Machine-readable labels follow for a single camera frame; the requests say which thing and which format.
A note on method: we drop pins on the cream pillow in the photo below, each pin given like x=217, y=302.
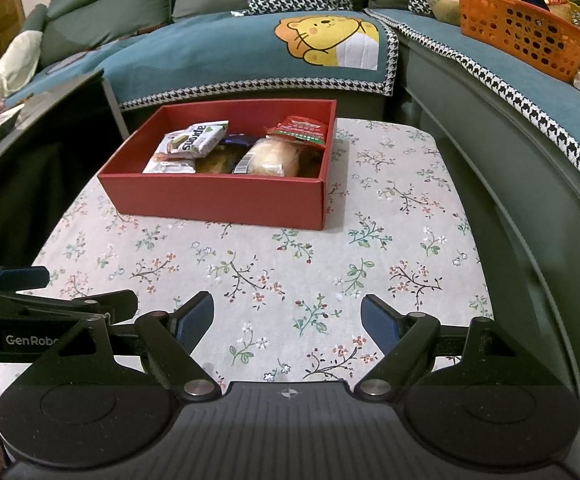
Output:
x=18, y=64

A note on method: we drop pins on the red rectangular storage box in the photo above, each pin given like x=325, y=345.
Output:
x=298, y=203

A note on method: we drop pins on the red printed snack packet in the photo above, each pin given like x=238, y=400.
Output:
x=300, y=130

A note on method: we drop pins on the green white Kaprons wafer pack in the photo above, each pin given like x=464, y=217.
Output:
x=195, y=141

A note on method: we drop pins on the golden pastry in clear wrap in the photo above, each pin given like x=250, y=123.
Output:
x=222, y=160

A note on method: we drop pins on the round bread in clear wrap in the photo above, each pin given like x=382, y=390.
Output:
x=270, y=157

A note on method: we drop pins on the blue wafer biscuit packet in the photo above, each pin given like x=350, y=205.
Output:
x=243, y=140

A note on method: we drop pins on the teal lion sofa cover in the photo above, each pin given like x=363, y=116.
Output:
x=224, y=53

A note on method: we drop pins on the orange plastic basket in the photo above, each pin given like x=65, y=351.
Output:
x=527, y=32

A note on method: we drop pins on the white noodle gluten snack packet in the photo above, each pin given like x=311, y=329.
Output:
x=170, y=166

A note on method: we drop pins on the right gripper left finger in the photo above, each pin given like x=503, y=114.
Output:
x=164, y=343

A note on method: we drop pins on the teal side sofa cover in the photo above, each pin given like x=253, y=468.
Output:
x=550, y=105

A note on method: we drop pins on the green sofa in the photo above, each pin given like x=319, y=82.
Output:
x=519, y=192

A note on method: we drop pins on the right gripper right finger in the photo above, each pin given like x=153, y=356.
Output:
x=410, y=344

